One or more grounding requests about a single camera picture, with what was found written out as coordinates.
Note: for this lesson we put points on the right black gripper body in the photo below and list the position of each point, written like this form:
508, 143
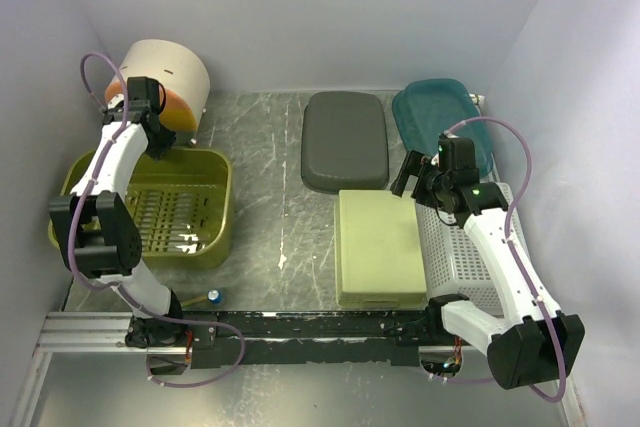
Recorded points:
429, 187

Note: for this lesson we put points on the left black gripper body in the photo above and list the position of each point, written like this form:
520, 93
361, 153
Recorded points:
162, 143

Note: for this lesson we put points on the teal transparent container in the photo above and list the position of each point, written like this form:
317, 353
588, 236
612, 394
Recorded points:
425, 109

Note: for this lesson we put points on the dark grey container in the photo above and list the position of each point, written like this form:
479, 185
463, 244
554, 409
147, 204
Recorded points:
344, 143

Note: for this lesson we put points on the white perforated basket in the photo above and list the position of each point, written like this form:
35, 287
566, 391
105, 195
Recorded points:
453, 265

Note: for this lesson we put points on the cream perforated basket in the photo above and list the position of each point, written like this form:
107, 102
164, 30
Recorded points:
378, 256

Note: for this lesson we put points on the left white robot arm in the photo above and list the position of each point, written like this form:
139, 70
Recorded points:
97, 237

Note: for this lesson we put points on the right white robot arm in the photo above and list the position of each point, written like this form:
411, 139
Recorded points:
534, 341

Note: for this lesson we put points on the cream cylinder orange drawers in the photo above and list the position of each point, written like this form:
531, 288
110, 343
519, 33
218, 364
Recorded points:
180, 72

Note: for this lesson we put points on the olive green large tub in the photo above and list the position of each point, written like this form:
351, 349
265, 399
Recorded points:
191, 169

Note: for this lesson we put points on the olive slotted tray insert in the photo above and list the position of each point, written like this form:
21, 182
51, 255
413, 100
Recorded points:
171, 220

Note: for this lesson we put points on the small blue capped bottle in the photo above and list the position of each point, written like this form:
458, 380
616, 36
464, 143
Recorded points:
214, 296

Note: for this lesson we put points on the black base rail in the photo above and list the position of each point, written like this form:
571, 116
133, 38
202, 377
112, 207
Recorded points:
216, 338

